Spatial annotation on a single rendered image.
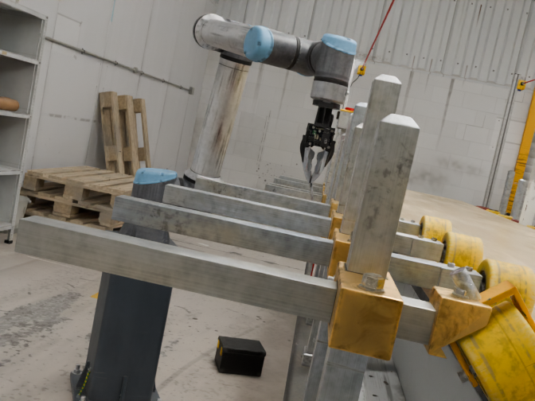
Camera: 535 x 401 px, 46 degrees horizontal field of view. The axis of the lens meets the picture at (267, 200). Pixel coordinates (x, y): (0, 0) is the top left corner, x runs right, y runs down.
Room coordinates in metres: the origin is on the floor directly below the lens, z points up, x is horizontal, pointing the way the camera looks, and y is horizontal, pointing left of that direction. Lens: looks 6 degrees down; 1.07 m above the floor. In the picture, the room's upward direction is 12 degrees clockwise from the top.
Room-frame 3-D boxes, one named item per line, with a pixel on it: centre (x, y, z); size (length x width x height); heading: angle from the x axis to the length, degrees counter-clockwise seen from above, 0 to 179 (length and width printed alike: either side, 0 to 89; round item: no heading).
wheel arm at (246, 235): (0.78, -0.06, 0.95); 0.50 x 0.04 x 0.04; 86
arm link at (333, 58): (1.64, -0.10, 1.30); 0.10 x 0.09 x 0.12; 26
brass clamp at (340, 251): (0.80, -0.12, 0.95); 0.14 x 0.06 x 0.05; 176
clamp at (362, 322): (0.55, -0.10, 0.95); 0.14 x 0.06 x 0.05; 176
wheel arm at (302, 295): (0.54, 0.02, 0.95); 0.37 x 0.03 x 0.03; 86
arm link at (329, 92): (1.64, -0.10, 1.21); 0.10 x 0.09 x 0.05; 86
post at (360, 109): (1.32, -0.16, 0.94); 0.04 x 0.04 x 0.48; 86
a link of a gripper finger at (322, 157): (1.63, -0.11, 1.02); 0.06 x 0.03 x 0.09; 176
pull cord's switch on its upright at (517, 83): (4.29, -1.49, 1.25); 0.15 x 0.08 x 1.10; 176
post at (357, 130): (1.07, -0.14, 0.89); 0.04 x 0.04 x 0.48; 86
